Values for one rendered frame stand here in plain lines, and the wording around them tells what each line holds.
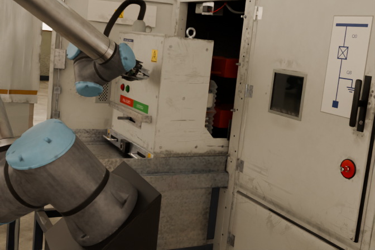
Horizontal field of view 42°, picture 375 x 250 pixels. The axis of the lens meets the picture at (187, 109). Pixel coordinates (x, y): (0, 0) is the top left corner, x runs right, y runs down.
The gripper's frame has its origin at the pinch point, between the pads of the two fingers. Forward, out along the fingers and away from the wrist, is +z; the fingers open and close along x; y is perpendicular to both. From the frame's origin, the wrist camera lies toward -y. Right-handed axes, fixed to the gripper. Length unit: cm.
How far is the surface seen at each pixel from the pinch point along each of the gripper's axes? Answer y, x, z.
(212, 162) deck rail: 21.3, -26.3, 30.8
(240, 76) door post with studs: 25.7, 10.7, 26.8
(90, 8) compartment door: -64, 29, 5
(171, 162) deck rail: 16.2, -30.6, 12.6
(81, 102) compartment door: -67, -18, 18
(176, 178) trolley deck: 19.7, -36.1, 14.4
